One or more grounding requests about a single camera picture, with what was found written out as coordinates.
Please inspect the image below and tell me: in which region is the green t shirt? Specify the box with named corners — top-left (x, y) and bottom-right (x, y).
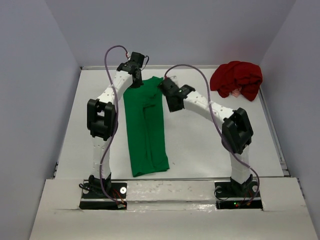
top-left (123, 76), bottom-right (170, 177)

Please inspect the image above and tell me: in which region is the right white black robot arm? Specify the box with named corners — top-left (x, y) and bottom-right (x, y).
top-left (158, 77), bottom-right (254, 197)

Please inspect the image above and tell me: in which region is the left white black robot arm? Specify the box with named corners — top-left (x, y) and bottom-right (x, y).
top-left (79, 52), bottom-right (150, 202)

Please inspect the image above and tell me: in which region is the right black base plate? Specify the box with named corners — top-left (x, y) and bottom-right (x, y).
top-left (213, 181), bottom-right (263, 210)

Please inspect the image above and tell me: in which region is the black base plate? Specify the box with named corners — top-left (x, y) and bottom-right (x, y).
top-left (79, 181), bottom-right (128, 211)
top-left (213, 181), bottom-right (263, 210)

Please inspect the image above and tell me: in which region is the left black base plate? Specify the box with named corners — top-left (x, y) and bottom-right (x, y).
top-left (79, 181), bottom-right (128, 211)

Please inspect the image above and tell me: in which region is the red t shirt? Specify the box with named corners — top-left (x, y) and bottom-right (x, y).
top-left (209, 61), bottom-right (263, 102)

